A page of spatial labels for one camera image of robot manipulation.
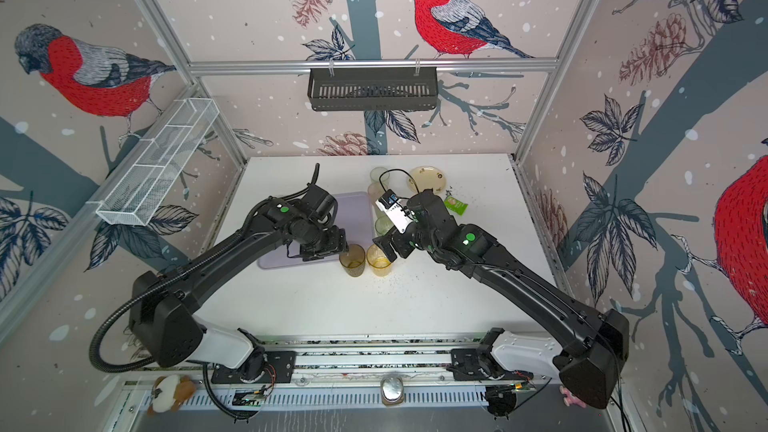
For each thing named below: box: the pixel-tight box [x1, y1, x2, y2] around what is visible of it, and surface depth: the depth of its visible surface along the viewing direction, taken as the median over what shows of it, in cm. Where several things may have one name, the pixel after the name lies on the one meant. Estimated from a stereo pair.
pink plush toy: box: [560, 385, 587, 409], surface depth 70 cm
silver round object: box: [380, 374, 405, 407], surface depth 64 cm
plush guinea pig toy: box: [147, 375, 196, 417], surface depth 70 cm
